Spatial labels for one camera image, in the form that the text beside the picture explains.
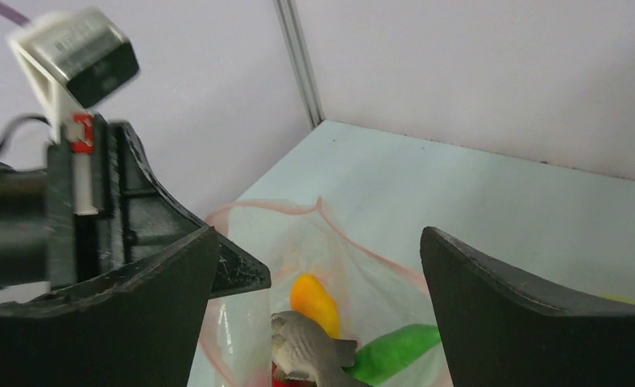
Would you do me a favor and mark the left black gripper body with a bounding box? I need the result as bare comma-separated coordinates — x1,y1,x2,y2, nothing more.
0,142,77,290

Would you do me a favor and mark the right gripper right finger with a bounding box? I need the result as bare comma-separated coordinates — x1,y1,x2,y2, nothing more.
420,227,635,386

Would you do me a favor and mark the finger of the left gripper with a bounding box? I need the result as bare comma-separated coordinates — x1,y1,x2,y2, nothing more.
94,119,271,298

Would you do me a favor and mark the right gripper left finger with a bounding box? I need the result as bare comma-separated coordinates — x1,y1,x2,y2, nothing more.
0,228,219,386

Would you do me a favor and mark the green cucumber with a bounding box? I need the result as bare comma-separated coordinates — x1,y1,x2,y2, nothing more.
343,323,441,386

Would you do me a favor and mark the clear zip top bag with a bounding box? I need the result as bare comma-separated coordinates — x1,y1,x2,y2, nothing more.
189,200,451,386

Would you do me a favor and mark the grey toy fish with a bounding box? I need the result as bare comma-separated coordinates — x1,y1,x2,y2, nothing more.
271,310,366,387

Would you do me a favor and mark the yellow orange mango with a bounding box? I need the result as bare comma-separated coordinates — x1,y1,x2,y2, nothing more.
289,273,340,338

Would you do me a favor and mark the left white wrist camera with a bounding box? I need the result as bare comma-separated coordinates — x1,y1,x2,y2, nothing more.
7,6,139,215

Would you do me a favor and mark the left aluminium corner post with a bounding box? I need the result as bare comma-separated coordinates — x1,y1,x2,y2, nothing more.
273,0,325,129

